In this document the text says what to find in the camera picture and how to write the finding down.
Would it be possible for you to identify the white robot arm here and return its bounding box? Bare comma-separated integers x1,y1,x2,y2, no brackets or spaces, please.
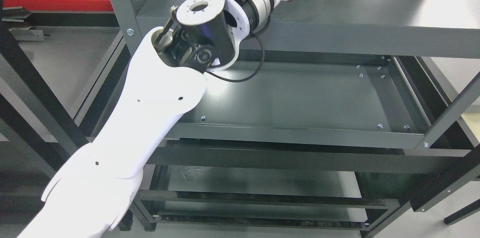
19,0,289,238

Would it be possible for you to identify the dark grey metal shelf rack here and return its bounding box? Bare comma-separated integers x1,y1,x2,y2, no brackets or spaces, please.
1,0,479,238

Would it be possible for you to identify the red metal beam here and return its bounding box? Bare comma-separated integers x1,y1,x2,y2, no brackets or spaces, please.
3,0,114,12

